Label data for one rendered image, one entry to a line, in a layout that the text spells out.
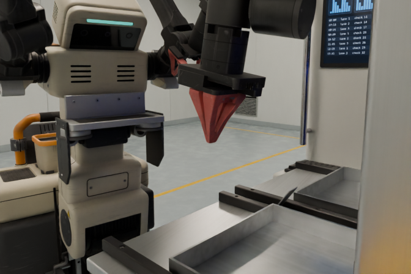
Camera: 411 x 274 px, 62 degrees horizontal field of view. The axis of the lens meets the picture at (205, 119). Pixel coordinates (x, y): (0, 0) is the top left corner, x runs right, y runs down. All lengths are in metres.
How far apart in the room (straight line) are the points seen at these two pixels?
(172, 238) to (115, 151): 0.48
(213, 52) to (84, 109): 0.57
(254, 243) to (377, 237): 0.38
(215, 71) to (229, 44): 0.04
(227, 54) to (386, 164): 0.25
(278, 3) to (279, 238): 0.40
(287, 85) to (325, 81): 5.33
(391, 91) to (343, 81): 1.10
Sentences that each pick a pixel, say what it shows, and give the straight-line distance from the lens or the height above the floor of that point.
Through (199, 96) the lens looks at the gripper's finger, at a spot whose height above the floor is 1.13.
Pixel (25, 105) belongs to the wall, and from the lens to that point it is 5.60.
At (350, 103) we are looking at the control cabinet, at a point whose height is 1.04.
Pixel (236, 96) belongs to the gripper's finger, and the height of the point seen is 1.13.
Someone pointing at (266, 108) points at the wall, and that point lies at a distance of 6.94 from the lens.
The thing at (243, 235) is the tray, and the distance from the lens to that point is 0.62.
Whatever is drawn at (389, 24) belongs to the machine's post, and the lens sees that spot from 0.23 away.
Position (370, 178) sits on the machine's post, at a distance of 0.24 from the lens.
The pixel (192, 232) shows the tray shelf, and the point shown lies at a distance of 0.64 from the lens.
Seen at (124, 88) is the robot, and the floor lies 1.11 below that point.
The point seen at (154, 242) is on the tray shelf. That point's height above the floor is 0.88.
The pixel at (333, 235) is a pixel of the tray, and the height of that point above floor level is 0.89.
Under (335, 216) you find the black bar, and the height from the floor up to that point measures 0.90.
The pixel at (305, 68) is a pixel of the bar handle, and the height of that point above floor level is 1.17.
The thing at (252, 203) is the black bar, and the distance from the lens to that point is 0.72.
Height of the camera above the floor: 1.17
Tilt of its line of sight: 9 degrees down
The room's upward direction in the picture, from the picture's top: straight up
